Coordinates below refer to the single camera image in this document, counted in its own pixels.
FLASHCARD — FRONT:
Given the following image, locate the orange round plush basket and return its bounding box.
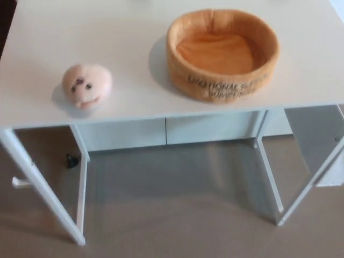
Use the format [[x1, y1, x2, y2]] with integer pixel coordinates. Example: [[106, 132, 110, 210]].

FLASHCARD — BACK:
[[165, 11, 281, 104]]

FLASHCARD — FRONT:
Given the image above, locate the white cabinet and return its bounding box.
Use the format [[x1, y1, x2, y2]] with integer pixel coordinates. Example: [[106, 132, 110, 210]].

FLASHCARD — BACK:
[[77, 109, 294, 153]]

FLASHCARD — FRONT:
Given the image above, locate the white table left leg frame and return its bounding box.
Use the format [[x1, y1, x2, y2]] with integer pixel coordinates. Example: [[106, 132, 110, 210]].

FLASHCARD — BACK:
[[0, 124, 91, 247]]

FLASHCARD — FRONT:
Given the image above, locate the white table leg frame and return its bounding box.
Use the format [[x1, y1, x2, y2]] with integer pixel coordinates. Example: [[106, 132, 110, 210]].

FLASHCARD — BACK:
[[253, 103, 344, 227], [0, 124, 91, 247]]

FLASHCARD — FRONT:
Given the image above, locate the white table right leg frame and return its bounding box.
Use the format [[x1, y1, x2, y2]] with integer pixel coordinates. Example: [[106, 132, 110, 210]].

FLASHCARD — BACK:
[[253, 103, 344, 227]]

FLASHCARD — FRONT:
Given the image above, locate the pink plush dumpling toy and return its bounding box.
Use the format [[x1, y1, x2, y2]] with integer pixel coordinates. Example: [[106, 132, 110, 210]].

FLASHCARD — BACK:
[[62, 62, 113, 111]]

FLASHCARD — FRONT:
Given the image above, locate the small black floor object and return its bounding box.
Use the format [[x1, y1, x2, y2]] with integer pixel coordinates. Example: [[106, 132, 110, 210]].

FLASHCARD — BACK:
[[64, 153, 80, 169]]

